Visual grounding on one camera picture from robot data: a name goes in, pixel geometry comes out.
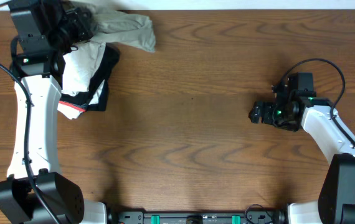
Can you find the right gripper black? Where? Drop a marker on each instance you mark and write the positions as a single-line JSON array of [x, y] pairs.
[[267, 116]]

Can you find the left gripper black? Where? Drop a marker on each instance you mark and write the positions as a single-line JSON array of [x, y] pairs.
[[80, 23]]

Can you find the khaki green shorts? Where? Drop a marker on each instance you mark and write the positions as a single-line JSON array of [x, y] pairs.
[[110, 26]]

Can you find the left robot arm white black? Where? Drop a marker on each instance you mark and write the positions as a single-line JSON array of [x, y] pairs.
[[34, 190]]

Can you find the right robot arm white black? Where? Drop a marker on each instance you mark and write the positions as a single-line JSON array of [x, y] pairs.
[[317, 117]]

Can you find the white folded garment on top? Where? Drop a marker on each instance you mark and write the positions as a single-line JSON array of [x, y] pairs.
[[80, 67]]

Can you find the black folded garment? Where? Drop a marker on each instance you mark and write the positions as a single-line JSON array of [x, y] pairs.
[[109, 60]]

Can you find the white garment at stack bottom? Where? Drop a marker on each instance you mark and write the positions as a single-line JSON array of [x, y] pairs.
[[97, 102]]

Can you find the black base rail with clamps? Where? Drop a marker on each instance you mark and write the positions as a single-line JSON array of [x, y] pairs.
[[254, 214]]

